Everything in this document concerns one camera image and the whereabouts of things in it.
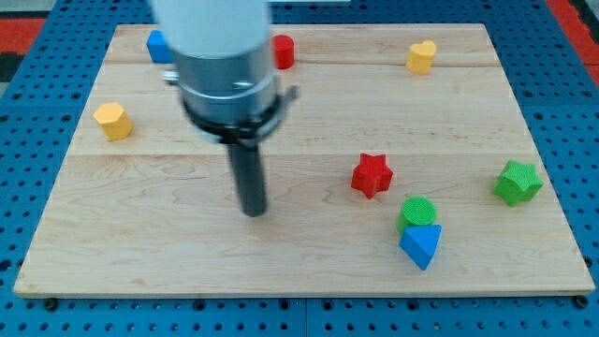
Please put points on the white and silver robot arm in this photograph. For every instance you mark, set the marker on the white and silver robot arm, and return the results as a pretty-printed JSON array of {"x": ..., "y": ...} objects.
[{"x": 228, "y": 83}]

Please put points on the red cylinder block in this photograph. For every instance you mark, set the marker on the red cylinder block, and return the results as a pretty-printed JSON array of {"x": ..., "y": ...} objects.
[{"x": 284, "y": 51}]

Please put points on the yellow heart block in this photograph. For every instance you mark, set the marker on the yellow heart block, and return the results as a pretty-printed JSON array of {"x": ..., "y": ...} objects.
[{"x": 420, "y": 57}]

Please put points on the red star block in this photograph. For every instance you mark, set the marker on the red star block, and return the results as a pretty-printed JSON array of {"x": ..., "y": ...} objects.
[{"x": 372, "y": 174}]

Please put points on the green cylinder block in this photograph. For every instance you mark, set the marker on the green cylinder block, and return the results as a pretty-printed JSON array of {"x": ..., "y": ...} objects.
[{"x": 416, "y": 211}]

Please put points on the blue triangle block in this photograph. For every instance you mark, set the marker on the blue triangle block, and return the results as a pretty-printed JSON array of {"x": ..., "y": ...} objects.
[{"x": 420, "y": 243}]

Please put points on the green star block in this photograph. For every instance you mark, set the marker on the green star block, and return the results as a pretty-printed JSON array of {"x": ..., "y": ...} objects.
[{"x": 517, "y": 182}]

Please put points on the yellow hexagon block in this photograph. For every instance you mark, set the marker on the yellow hexagon block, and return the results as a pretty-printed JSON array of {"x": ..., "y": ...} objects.
[{"x": 113, "y": 120}]

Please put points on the wooden board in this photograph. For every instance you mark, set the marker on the wooden board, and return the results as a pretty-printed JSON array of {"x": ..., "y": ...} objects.
[{"x": 155, "y": 215}]

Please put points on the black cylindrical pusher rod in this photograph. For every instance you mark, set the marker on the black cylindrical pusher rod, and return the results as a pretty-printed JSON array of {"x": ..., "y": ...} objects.
[{"x": 248, "y": 176}]

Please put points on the blue cube block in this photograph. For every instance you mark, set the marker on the blue cube block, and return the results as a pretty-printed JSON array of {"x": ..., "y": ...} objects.
[{"x": 158, "y": 48}]

